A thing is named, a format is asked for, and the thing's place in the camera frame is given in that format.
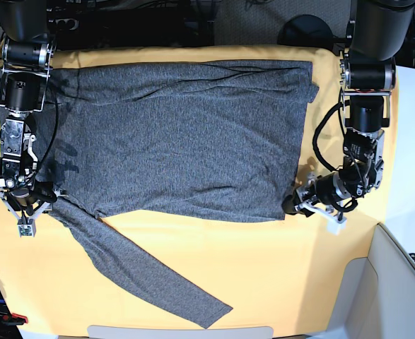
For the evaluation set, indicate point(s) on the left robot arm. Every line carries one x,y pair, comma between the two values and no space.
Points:
368,77

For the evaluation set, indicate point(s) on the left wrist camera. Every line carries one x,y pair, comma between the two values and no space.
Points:
336,226

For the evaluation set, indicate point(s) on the red clamp left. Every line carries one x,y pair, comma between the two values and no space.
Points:
14,320

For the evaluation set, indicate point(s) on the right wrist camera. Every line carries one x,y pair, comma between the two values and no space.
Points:
26,228

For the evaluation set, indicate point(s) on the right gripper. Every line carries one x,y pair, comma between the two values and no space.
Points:
26,205

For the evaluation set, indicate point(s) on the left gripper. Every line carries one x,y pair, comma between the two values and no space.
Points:
322,195

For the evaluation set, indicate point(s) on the grey long-sleeve T-shirt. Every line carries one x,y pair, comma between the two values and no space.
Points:
217,141

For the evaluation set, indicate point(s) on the yellow table cloth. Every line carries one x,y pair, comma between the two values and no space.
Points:
285,275

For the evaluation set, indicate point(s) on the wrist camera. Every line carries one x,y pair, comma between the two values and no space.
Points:
336,226
26,228

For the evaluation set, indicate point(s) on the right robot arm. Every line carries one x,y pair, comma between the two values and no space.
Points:
27,52

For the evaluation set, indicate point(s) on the black round base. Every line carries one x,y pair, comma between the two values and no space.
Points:
306,31

